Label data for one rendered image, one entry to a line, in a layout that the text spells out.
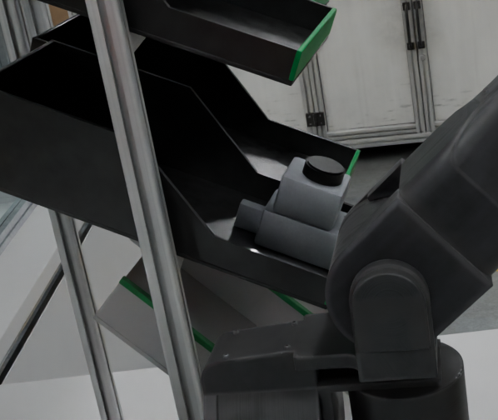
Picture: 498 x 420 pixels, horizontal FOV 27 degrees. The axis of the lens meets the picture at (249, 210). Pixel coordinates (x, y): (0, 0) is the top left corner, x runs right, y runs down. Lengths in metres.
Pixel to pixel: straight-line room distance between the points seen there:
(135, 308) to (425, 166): 0.36
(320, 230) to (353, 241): 0.29
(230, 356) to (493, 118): 0.17
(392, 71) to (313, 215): 3.82
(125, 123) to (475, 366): 0.71
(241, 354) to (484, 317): 2.74
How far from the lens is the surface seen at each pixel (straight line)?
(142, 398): 1.34
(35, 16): 2.22
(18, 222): 2.03
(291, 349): 0.50
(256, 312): 0.89
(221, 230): 0.78
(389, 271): 0.45
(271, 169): 0.93
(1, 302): 1.72
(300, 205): 0.75
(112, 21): 0.66
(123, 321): 0.78
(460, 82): 4.56
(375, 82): 4.58
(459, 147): 0.45
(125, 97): 0.67
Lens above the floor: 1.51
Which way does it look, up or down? 20 degrees down
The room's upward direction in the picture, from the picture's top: 10 degrees counter-clockwise
